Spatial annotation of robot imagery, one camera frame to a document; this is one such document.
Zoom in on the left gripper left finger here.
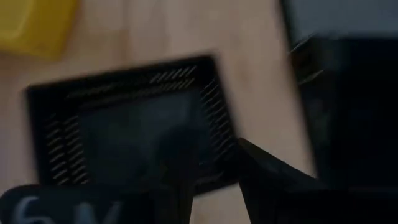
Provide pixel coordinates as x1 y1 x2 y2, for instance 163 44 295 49
0 123 201 224

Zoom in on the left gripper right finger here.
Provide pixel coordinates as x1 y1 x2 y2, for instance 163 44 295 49
238 138 398 224

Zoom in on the black slotted plastic basket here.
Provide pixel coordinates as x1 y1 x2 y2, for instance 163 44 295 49
280 0 398 189
24 54 242 197

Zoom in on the yellow slotted plastic basket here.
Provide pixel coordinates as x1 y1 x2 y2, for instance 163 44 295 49
0 0 79 60

